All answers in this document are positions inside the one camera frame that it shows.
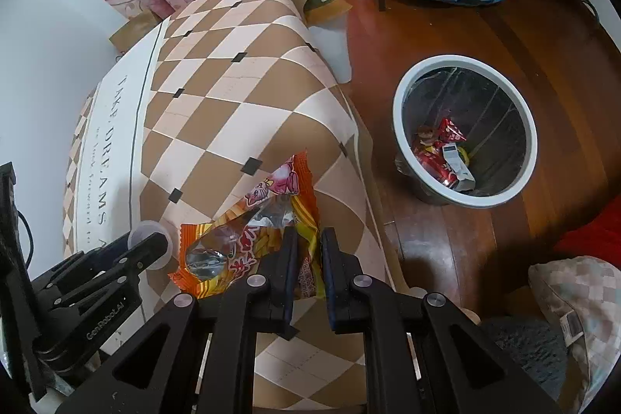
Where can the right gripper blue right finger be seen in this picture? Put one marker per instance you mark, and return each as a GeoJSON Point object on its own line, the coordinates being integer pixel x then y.
{"type": "Point", "coordinates": [422, 355]}

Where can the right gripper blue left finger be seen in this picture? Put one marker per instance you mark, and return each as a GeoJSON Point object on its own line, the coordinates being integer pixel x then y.
{"type": "Point", "coordinates": [197, 355]}

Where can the orange yellow snack wrapper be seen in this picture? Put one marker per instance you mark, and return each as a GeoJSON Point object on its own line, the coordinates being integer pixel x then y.
{"type": "Point", "coordinates": [213, 255]}

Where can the brown red foil wrapper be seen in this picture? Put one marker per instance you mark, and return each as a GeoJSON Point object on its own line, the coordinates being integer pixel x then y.
{"type": "Point", "coordinates": [426, 135]}

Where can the white barcode box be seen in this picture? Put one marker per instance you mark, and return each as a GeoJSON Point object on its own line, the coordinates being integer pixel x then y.
{"type": "Point", "coordinates": [465, 179]}

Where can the red crushed soda can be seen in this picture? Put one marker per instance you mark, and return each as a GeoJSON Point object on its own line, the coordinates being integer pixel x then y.
{"type": "Point", "coordinates": [432, 160]}

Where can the yellow packet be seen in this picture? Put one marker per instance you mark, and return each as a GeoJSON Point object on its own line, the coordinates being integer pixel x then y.
{"type": "Point", "coordinates": [463, 156]}

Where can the small red wrapper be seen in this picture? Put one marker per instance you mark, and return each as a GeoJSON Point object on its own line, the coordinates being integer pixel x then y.
{"type": "Point", "coordinates": [448, 132]}

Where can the white round trash bin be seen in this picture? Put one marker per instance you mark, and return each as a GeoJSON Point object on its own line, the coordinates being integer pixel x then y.
{"type": "Point", "coordinates": [500, 130]}

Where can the grey slipper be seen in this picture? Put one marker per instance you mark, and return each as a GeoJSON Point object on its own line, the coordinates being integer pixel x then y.
{"type": "Point", "coordinates": [536, 346]}

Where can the white plastic cup lid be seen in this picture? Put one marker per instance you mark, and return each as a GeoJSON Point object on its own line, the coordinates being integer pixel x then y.
{"type": "Point", "coordinates": [153, 238]}

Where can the checkered pillow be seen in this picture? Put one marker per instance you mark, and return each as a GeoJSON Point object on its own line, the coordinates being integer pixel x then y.
{"type": "Point", "coordinates": [580, 296]}

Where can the red blanket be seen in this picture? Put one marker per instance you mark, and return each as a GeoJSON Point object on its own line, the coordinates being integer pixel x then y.
{"type": "Point", "coordinates": [599, 238]}

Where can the checkered tablecloth on table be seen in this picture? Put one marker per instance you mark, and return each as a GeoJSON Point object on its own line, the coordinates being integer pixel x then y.
{"type": "Point", "coordinates": [204, 108]}

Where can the brown paper bag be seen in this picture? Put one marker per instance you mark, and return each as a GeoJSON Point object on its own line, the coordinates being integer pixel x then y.
{"type": "Point", "coordinates": [133, 31]}

